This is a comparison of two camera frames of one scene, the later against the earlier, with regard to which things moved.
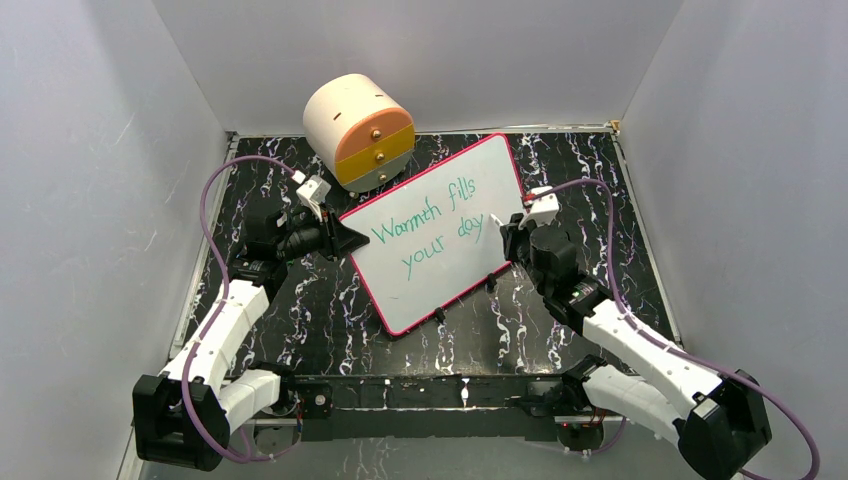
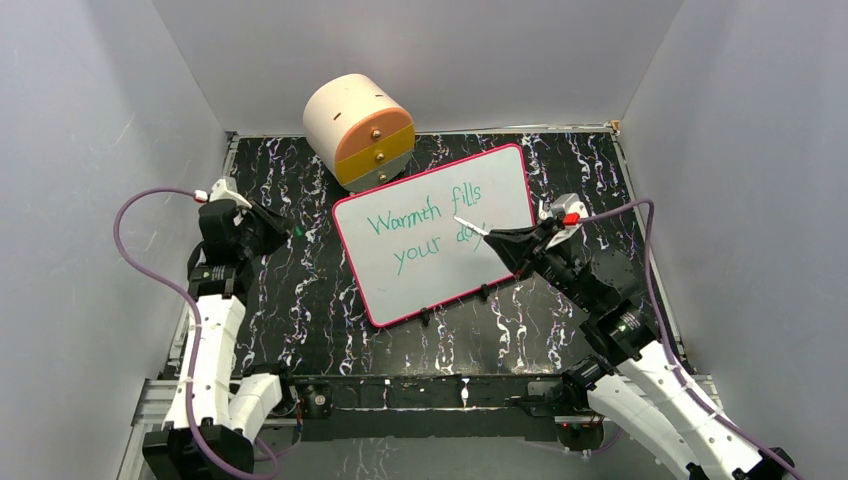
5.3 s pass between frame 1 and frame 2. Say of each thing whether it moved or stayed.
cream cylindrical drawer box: stayed
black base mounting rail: stayed
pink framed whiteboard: moved
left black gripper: moved
